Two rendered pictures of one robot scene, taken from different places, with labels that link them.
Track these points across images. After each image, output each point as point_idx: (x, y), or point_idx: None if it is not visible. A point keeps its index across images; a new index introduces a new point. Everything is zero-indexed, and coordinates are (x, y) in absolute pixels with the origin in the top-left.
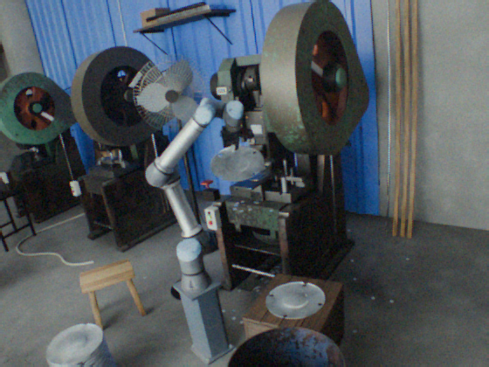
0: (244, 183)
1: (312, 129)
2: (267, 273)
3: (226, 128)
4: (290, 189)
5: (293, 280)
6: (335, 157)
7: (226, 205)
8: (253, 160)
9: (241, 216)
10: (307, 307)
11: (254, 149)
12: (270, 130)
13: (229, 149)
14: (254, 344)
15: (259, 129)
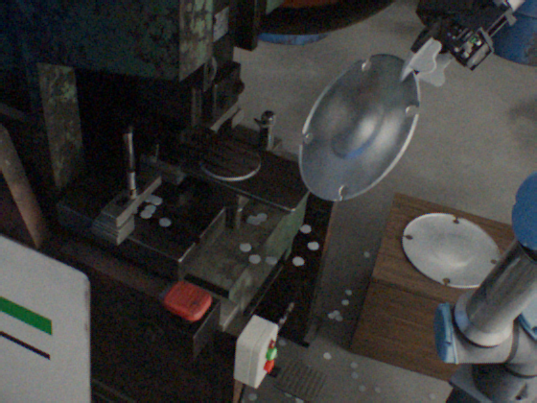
0: (273, 187)
1: None
2: None
3: (515, 8)
4: (249, 138)
5: (395, 250)
6: None
7: (229, 299)
8: (348, 91)
9: (252, 282)
10: (466, 235)
11: (375, 58)
12: (271, 7)
13: (437, 76)
14: None
15: (224, 22)
